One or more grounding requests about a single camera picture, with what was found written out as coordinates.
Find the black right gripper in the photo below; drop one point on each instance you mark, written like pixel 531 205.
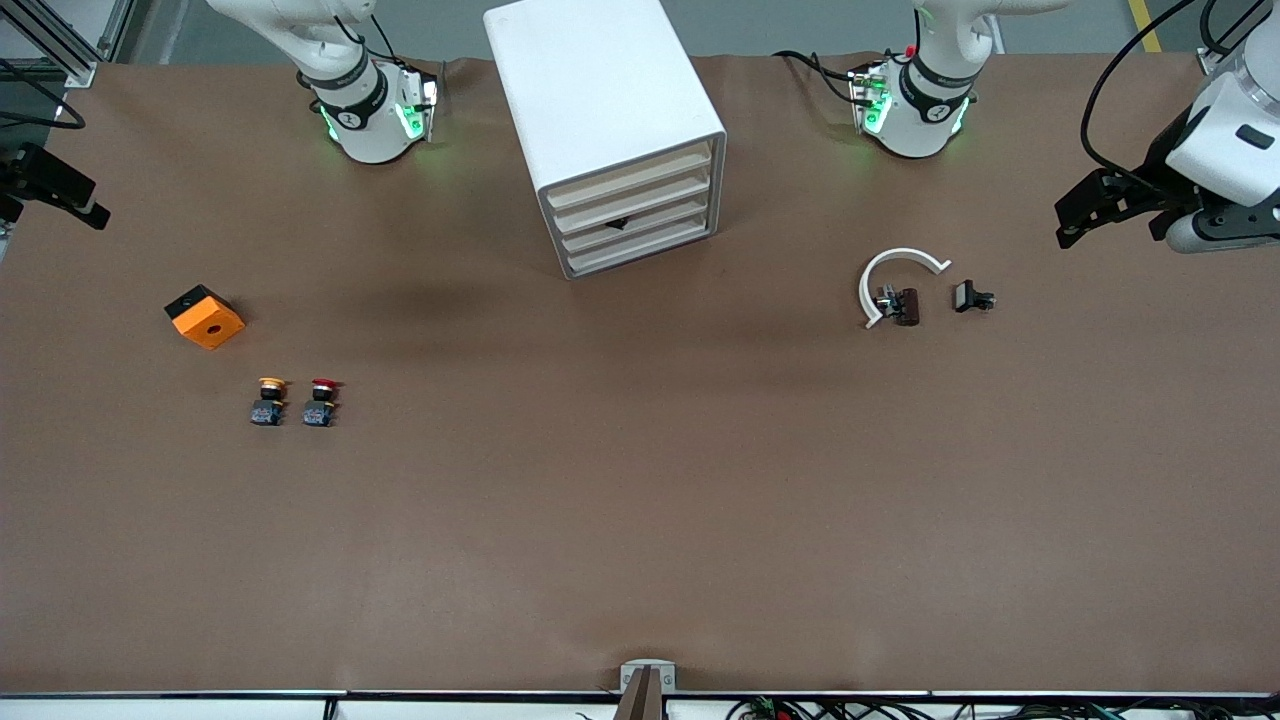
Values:
pixel 45 181

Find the brown small component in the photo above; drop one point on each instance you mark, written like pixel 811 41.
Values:
pixel 907 305

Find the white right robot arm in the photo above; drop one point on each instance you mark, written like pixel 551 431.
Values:
pixel 370 135

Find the orange and black box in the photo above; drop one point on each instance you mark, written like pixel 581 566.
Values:
pixel 210 325

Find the silver table edge rail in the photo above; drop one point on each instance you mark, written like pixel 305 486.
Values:
pixel 200 694

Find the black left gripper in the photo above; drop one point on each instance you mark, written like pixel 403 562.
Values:
pixel 1157 172

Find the brown table cover sheet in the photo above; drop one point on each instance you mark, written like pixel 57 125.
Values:
pixel 640 500

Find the white curved plastic part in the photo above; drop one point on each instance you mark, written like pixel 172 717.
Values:
pixel 905 253

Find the red push button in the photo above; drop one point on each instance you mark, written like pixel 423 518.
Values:
pixel 320 405

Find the aluminium frame post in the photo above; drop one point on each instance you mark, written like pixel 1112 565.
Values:
pixel 82 72
pixel 1210 62

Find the white base connector box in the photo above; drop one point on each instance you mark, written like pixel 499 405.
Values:
pixel 868 90
pixel 428 95

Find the black small clip component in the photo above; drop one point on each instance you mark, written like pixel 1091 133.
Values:
pixel 965 295

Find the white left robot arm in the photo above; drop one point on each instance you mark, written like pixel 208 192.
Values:
pixel 925 135

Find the grey metal bracket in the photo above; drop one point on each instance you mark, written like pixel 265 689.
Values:
pixel 632 668

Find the yellow push button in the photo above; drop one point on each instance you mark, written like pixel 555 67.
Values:
pixel 268 405

